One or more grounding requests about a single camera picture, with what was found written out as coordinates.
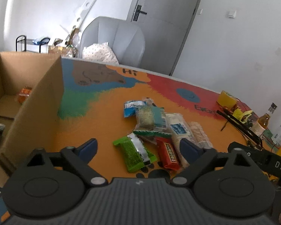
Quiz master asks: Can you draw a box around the black metal shoe rack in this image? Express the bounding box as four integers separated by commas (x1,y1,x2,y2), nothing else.
15,34,51,53

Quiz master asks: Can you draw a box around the white foam board with holes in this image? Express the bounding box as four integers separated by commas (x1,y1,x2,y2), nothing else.
66,0,97,45

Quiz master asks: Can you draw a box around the grey closed door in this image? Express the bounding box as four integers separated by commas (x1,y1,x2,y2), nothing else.
127,0,200,75

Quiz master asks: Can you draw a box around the brown cardboard box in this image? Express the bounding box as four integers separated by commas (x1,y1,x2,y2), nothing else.
0,52,64,188

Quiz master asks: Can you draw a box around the orange snack packet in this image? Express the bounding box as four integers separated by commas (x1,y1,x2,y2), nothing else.
16,86,32,104

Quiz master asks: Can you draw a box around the red snack bar packet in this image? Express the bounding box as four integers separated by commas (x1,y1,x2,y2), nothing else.
156,137,180,171

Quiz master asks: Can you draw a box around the black door handle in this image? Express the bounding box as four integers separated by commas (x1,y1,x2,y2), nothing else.
132,5,147,21

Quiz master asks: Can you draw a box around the teal clear cracker packet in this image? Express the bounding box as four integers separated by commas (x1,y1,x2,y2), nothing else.
135,105,167,131

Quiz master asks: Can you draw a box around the colourful cartoon table mat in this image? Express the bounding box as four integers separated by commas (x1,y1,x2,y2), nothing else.
0,52,276,224

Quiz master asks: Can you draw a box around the brown carton with packaging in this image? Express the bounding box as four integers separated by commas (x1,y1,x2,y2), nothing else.
48,27,81,57

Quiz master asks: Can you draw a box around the green snack bar packet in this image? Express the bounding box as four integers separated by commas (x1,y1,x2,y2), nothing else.
113,133,157,173

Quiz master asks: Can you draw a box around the white blue label snack packet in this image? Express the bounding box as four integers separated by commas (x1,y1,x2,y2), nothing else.
166,113,196,168

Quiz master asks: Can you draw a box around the amber glass bottle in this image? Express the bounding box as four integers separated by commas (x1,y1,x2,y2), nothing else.
251,103,277,137

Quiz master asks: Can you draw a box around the grey armchair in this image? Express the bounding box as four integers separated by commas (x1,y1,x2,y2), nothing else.
78,16,146,68

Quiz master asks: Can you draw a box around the yellow toy clutter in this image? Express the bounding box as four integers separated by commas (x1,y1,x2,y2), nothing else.
232,108,253,124

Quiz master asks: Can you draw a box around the white dotted pillow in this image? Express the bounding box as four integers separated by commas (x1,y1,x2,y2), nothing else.
82,42,119,65

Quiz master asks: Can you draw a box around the beige biscuit packet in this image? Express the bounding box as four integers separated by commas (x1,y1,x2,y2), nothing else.
188,121,213,149

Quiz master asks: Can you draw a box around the white wall switch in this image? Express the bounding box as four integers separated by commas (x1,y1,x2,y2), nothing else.
227,10,237,19

